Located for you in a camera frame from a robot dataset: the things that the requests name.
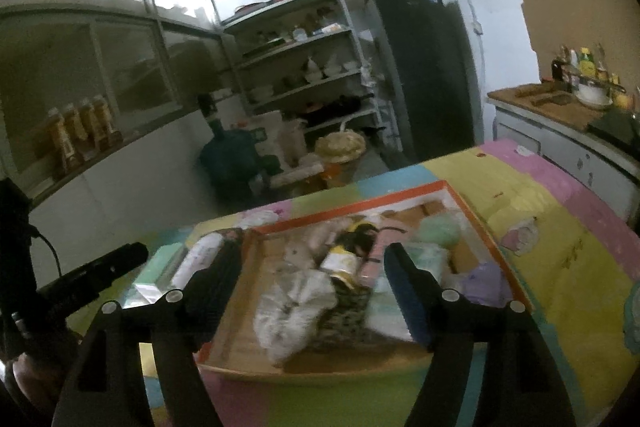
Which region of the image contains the mint green tissue pack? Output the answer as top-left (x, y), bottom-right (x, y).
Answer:
top-left (131, 243), bottom-right (187, 304)

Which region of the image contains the woven straw basket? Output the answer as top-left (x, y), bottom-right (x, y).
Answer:
top-left (314, 131), bottom-right (367, 166)

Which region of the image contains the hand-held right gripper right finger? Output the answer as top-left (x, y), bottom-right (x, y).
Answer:
top-left (381, 242), bottom-right (591, 427)

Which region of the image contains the orange rimmed cardboard box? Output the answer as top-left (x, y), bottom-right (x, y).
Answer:
top-left (195, 179), bottom-right (533, 378)

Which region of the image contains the beige plush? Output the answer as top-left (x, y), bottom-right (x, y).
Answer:
top-left (284, 218), bottom-right (352, 269)

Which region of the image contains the wooden rolling pin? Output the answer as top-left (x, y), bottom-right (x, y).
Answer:
top-left (514, 83), bottom-right (557, 99)

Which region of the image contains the metal shelf rack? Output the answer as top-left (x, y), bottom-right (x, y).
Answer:
top-left (221, 0), bottom-right (387, 148)

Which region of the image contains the light green folded towel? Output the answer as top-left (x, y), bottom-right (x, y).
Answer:
top-left (366, 241), bottom-right (447, 340)

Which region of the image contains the dark refrigerator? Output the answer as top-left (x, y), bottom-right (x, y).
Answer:
top-left (366, 0), bottom-right (477, 164)

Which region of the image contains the wrapped orange bottle pack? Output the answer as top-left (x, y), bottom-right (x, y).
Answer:
top-left (44, 95), bottom-right (124, 178)

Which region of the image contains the colourful printed mat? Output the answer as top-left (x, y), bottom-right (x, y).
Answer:
top-left (65, 138), bottom-right (640, 427)

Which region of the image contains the kitchen counter cabinet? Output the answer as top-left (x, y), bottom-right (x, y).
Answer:
top-left (486, 83), bottom-right (640, 222)

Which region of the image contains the white crumpled cloth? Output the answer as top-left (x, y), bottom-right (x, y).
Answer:
top-left (254, 268), bottom-right (340, 367)

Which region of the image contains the yellow white black soft package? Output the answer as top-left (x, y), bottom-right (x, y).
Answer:
top-left (319, 221), bottom-right (383, 290)

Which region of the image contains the cardboard wall panel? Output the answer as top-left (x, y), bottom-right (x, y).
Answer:
top-left (514, 0), bottom-right (640, 84)

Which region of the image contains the black cable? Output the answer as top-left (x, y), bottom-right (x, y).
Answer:
top-left (29, 226), bottom-right (62, 280)

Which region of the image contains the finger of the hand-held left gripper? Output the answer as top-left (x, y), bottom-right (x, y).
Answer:
top-left (39, 242), bottom-right (151, 314)

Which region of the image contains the white bowl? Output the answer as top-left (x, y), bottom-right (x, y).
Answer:
top-left (574, 78), bottom-right (614, 108)

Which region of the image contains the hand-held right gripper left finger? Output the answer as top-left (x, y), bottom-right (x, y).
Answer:
top-left (52, 239), bottom-right (246, 427)

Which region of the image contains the person's left hand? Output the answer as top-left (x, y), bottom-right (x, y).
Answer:
top-left (9, 349), bottom-right (76, 414)

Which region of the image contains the black water pump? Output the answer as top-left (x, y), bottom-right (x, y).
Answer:
top-left (196, 93), bottom-right (222, 134)

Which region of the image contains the glass partition frame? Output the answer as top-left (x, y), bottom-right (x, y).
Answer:
top-left (0, 0), bottom-right (227, 190)

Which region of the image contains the row of condiment bottles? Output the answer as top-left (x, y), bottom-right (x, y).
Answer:
top-left (549, 43), bottom-right (627, 96)

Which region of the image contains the blue water jug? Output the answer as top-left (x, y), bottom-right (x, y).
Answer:
top-left (199, 128), bottom-right (262, 204)

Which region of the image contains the dark patterned cloth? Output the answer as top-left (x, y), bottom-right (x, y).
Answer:
top-left (319, 281), bottom-right (383, 350)

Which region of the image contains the lavender cloth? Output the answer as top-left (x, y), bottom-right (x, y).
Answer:
top-left (444, 263), bottom-right (502, 304)

